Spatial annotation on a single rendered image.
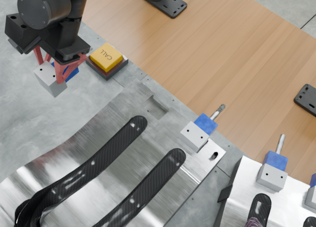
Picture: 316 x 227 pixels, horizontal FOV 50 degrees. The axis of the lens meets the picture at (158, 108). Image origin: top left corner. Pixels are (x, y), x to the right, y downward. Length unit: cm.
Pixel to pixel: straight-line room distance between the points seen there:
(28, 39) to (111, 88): 33
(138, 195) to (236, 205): 20
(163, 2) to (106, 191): 60
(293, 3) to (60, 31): 196
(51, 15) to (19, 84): 40
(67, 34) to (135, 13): 42
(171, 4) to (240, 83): 31
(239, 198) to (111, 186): 26
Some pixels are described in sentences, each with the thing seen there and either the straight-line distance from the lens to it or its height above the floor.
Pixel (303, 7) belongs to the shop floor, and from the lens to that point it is 242.
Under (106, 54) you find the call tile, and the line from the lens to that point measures 88.
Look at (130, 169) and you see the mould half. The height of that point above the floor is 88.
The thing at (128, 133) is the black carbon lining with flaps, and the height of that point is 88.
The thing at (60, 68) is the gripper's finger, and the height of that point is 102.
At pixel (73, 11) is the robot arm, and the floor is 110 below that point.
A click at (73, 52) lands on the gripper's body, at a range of 63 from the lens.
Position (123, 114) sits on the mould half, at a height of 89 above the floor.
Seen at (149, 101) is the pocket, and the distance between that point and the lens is 77.
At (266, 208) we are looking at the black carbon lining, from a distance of 75.
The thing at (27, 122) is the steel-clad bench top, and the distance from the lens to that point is 85.
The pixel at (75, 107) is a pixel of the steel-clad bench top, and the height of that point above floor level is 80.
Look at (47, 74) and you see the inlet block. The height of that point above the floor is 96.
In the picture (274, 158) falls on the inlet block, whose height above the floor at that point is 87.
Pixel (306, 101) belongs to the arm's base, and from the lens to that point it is 95.
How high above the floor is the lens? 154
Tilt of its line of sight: 63 degrees down
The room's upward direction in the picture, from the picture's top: 9 degrees clockwise
